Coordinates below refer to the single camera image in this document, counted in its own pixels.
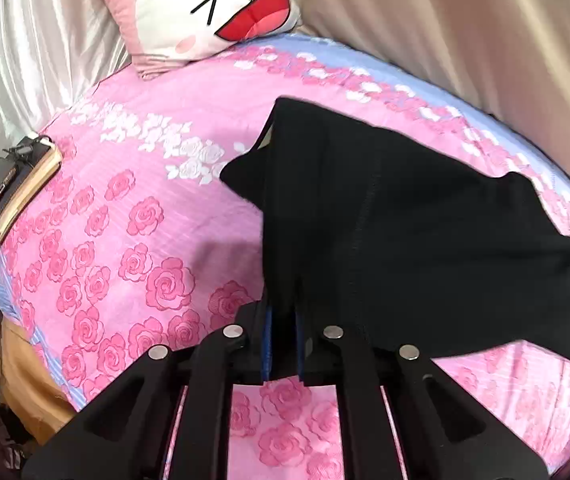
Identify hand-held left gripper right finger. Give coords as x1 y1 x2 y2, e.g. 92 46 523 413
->
295 310 550 480

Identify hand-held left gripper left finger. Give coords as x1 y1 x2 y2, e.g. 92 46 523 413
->
21 301 273 480

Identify black pants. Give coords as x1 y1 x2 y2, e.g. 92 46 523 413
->
220 96 570 378

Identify pink floral bedsheet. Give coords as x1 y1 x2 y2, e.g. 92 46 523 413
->
0 32 570 480

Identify orange bed base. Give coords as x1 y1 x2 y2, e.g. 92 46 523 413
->
0 320 78 443

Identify thick tan-edged book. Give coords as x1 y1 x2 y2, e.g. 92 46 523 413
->
0 142 63 248

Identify dark brown wallet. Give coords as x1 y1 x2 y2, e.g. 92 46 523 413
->
0 135 53 213

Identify cartoon cat face pillow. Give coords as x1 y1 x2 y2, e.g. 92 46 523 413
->
81 0 302 81

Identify beige curtain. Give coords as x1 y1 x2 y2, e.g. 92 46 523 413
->
272 0 570 201

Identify white satin curtain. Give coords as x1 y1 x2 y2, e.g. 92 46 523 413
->
0 0 131 181

